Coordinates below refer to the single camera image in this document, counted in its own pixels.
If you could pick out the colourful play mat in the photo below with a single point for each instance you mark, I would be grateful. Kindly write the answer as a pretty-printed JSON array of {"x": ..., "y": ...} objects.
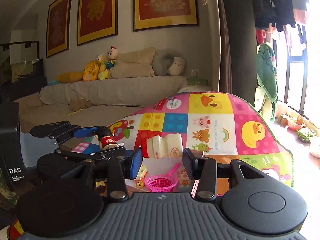
[{"x": 217, "y": 125}]

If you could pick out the red gold framed picture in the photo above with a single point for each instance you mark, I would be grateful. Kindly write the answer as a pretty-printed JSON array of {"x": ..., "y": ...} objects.
[
  {"x": 96, "y": 19},
  {"x": 153, "y": 14},
  {"x": 57, "y": 34}
]

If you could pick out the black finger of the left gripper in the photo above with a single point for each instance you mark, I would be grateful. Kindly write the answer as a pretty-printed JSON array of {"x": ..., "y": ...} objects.
[{"x": 99, "y": 156}]

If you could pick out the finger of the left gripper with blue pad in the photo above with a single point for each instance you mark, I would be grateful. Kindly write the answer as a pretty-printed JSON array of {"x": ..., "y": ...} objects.
[{"x": 62, "y": 129}]

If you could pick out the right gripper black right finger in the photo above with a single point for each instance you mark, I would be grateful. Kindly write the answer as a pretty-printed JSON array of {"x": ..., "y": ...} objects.
[{"x": 203, "y": 171}]

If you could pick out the pink unicorn squeeze toy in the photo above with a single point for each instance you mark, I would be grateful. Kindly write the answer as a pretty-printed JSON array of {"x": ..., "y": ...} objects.
[{"x": 183, "y": 179}]

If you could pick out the yellow cheese toy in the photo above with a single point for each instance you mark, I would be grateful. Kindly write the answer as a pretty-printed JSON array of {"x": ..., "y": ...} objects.
[{"x": 141, "y": 173}]

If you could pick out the yellow orange backpack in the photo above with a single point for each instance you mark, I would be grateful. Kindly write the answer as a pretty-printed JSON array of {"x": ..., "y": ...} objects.
[{"x": 91, "y": 71}]

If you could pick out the brown plush toy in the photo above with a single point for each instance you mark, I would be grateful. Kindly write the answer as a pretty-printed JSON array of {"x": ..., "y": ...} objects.
[{"x": 77, "y": 105}]

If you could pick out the beige covered sofa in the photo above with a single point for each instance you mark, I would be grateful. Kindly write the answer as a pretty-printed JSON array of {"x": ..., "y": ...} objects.
[{"x": 111, "y": 99}]

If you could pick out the dark curtain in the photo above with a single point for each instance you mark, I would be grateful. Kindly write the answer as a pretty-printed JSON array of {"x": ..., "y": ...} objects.
[{"x": 242, "y": 43}]

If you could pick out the yellow pillow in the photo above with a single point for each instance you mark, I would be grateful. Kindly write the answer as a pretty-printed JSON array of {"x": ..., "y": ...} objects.
[{"x": 69, "y": 77}]

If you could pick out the pink plastic basket scoop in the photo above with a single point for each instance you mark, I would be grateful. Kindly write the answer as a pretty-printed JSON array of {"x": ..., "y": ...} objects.
[{"x": 163, "y": 183}]

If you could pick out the beige cushion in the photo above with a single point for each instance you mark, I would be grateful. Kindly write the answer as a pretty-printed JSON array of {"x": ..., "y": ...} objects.
[{"x": 134, "y": 64}]

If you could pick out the doll with green shirt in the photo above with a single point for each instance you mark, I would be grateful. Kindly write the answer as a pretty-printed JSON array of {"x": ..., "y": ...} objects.
[{"x": 112, "y": 56}]

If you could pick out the yellow duck plush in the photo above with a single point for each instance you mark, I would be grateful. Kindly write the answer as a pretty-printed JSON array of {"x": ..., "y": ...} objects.
[{"x": 104, "y": 73}]

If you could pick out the glass fish tank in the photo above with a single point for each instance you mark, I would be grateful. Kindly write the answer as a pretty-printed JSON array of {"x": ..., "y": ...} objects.
[{"x": 22, "y": 70}]

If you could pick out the wooden doll red shirt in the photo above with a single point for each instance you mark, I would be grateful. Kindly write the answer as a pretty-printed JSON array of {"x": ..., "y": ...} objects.
[{"x": 106, "y": 138}]

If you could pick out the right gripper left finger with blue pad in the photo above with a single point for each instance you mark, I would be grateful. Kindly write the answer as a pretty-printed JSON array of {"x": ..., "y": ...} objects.
[{"x": 124, "y": 165}]

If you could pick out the yoghurt drink bottle toy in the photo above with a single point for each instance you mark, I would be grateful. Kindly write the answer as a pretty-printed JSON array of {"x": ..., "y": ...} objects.
[{"x": 169, "y": 146}]

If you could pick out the grey neck pillow bear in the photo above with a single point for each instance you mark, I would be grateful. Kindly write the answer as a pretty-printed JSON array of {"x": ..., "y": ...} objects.
[{"x": 168, "y": 62}]

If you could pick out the dark hanging clothes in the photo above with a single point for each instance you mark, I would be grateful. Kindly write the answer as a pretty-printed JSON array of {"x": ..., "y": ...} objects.
[{"x": 275, "y": 13}]

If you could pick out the green hanging towel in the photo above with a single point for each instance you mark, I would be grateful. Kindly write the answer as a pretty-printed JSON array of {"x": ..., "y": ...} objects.
[{"x": 267, "y": 80}]

